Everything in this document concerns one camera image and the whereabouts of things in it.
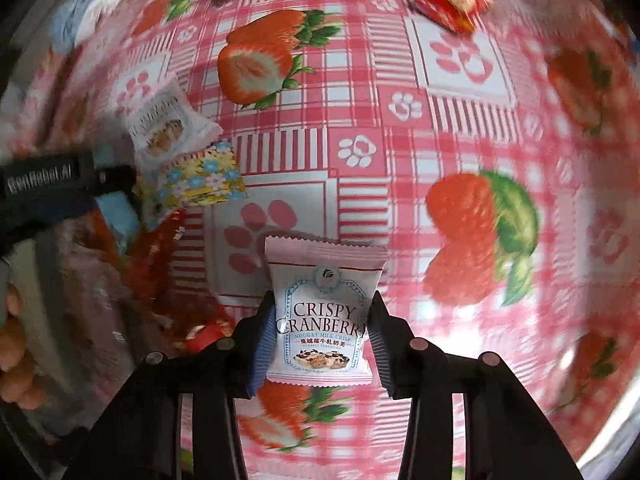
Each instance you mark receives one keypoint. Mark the red gold candy wrapper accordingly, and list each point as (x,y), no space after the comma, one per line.
(197,329)

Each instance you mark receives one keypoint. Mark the person left hand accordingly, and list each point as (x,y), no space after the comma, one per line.
(18,366)

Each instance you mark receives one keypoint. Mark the red chinese snack packet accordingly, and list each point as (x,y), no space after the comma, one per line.
(455,16)

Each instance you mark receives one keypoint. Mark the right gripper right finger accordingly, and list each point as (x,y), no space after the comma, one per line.
(406,364)

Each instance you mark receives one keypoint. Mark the red plaid strawberry tablecloth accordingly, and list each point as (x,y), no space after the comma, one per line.
(500,172)

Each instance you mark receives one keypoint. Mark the floral blue yellow candy packet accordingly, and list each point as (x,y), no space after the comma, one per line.
(203,178)

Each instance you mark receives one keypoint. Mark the light blue cloth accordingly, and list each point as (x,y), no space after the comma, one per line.
(64,25)

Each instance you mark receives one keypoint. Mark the pink crispy cranberry snack packet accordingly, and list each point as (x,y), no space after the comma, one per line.
(323,294)

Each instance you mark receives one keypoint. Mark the white cloth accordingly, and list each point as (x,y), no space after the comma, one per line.
(89,21)

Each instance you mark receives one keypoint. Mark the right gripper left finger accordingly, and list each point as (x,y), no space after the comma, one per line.
(246,355)

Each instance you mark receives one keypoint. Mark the long red snack packet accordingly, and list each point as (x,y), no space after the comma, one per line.
(148,267)

